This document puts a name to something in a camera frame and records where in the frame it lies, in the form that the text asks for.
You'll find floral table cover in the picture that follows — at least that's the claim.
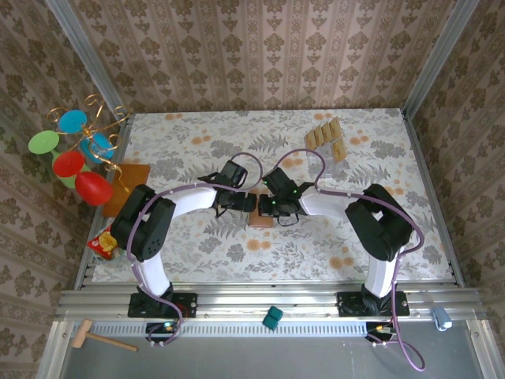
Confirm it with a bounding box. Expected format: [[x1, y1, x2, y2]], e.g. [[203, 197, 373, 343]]
[[91, 108, 455, 283]]

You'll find orange wooden board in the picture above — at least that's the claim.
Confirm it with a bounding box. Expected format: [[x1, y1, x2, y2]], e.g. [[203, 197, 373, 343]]
[[101, 163, 152, 219]]

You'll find teal box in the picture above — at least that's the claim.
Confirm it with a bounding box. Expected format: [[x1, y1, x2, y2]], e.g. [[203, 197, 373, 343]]
[[263, 305, 283, 331]]

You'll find small red white object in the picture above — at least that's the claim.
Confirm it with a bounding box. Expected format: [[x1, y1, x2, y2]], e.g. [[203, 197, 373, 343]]
[[86, 225, 122, 262]]

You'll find red plastic glass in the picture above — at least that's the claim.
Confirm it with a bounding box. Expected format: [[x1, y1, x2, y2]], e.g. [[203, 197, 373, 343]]
[[74, 171, 114, 208], [52, 150, 87, 178]]

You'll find blue plastic glass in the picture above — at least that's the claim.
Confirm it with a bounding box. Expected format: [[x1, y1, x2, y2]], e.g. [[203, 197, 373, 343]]
[[58, 109, 89, 136], [79, 131, 116, 164]]

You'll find small circuit board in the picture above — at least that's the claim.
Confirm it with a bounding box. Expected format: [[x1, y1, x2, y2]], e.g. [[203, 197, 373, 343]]
[[365, 321, 398, 343], [145, 321, 179, 343]]

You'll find grey metal tray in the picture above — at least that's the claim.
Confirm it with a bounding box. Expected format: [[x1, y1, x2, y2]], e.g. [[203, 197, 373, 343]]
[[37, 320, 499, 379]]

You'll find white blue clip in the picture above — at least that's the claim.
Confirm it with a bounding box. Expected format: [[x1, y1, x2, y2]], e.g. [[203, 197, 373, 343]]
[[432, 306, 454, 332]]

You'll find wooden mallet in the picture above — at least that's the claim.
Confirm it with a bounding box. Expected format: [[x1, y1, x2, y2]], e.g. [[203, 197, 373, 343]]
[[70, 319, 140, 353]]

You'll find green plastic glass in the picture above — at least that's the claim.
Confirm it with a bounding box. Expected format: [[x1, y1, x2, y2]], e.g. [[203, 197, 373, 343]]
[[28, 129, 82, 190]]

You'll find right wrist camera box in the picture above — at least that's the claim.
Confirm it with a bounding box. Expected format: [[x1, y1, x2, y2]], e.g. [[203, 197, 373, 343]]
[[262, 167, 295, 193]]

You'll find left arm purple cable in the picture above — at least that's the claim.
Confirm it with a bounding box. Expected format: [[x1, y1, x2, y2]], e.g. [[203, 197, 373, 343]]
[[128, 152, 266, 349]]

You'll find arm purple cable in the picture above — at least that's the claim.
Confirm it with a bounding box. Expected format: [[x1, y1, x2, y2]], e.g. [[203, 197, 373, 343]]
[[128, 152, 266, 349], [275, 148, 426, 372]]

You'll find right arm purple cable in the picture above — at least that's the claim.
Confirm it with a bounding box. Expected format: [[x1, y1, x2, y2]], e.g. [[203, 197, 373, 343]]
[[275, 148, 426, 372]]

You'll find aluminium rail frame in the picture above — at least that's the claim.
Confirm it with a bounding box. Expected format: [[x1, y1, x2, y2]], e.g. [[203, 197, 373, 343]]
[[54, 280, 485, 323]]

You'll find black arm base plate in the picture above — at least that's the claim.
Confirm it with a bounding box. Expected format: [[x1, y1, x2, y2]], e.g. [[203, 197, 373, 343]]
[[336, 291, 411, 317], [128, 292, 199, 318]]

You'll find slotted cable duct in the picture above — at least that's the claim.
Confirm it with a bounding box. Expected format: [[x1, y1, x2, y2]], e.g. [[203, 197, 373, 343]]
[[89, 319, 370, 338]]

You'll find gold wire glass rack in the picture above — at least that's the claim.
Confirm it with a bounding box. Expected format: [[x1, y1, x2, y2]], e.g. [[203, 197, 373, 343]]
[[46, 93, 133, 195]]

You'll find aluminium corner post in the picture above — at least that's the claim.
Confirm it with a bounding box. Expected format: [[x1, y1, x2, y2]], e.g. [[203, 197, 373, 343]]
[[43, 0, 133, 119], [401, 0, 481, 119]]

